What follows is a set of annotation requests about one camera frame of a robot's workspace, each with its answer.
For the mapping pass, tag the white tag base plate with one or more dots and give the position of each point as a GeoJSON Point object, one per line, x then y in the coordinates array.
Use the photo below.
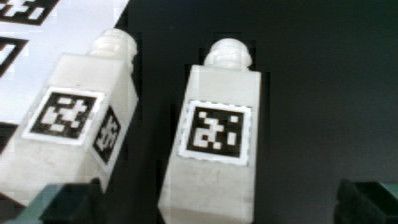
{"type": "Point", "coordinates": [48, 27]}

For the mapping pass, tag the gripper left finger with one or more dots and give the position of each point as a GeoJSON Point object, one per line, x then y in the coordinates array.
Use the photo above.
{"type": "Point", "coordinates": [68, 204]}

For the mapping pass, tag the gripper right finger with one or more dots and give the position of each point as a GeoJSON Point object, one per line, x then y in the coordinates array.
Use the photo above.
{"type": "Point", "coordinates": [366, 203]}

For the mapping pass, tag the white table leg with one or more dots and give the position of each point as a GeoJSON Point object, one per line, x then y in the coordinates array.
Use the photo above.
{"type": "Point", "coordinates": [206, 195]}
{"type": "Point", "coordinates": [66, 143]}

